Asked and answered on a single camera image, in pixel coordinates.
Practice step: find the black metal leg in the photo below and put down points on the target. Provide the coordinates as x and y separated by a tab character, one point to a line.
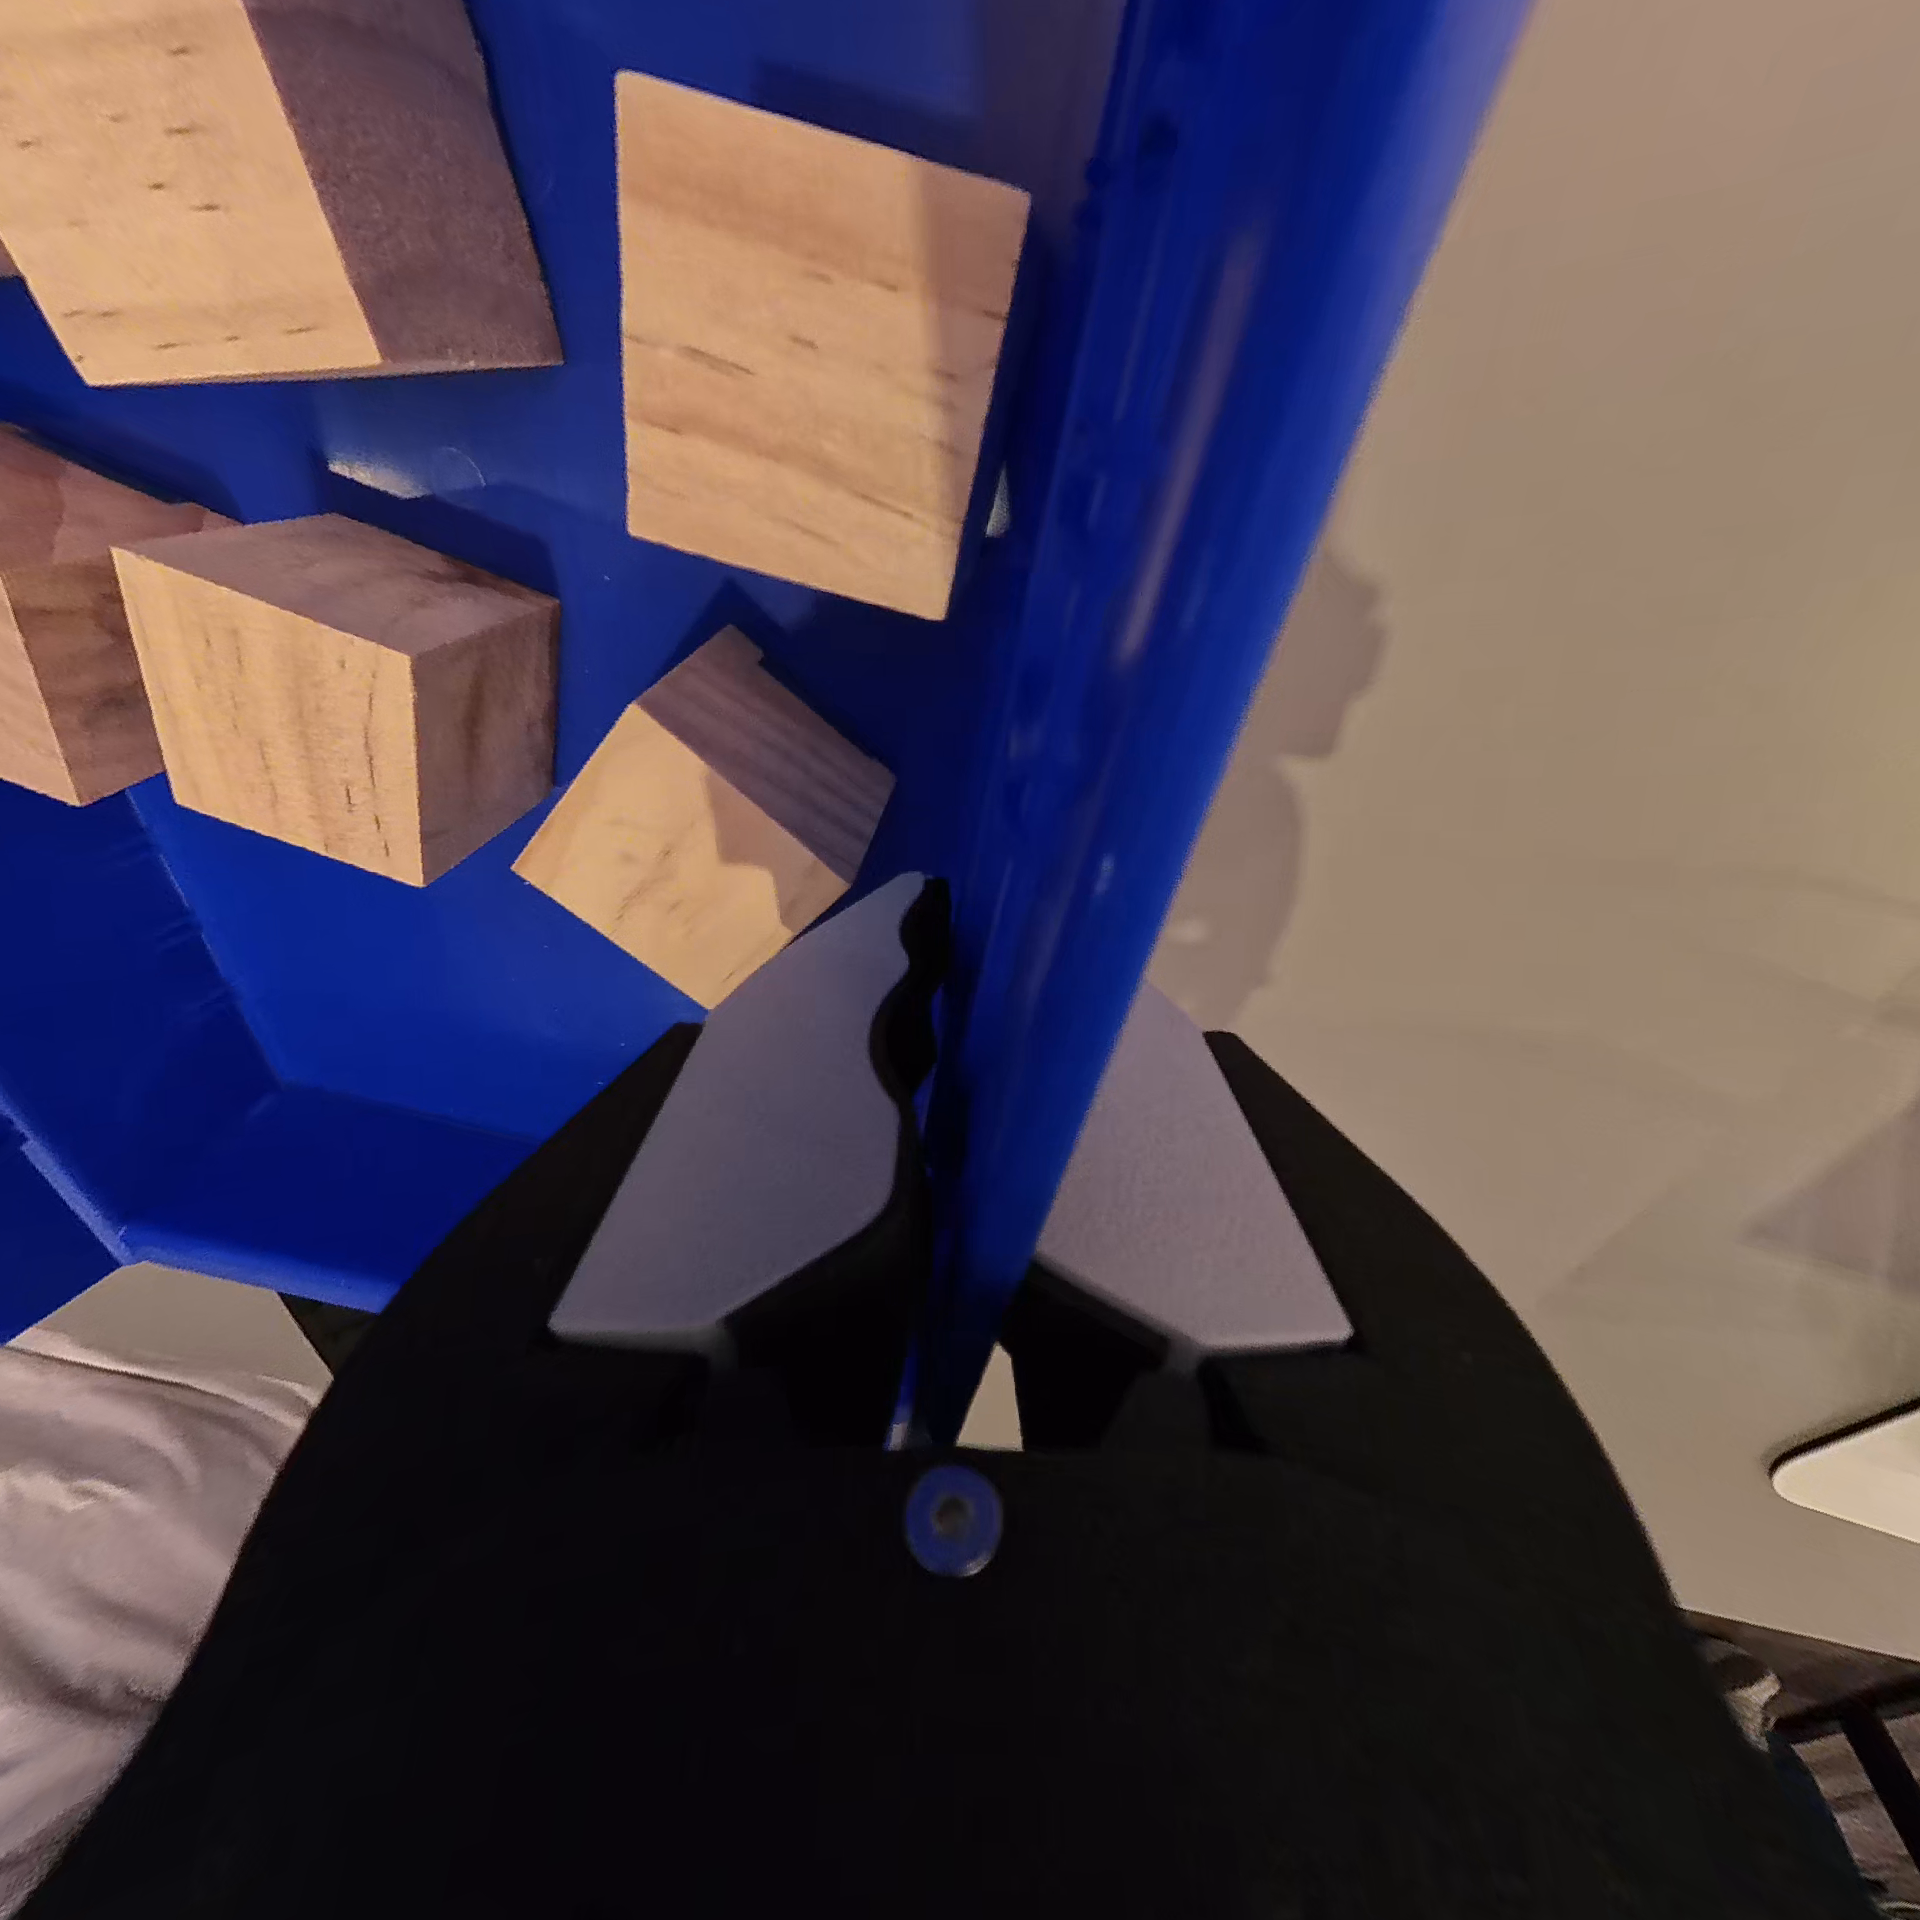
1874	1748

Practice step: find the group of wooden cubes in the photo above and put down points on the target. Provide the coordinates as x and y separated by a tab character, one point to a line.
810	344

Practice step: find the blue plastic bin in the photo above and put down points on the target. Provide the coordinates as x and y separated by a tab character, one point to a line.
451	975

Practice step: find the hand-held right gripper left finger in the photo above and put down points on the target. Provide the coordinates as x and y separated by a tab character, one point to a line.
735	1170

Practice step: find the white folding stand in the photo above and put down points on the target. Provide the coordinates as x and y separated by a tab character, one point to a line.
1861	1479

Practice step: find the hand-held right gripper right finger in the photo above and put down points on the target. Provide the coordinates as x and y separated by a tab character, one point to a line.
1201	1214

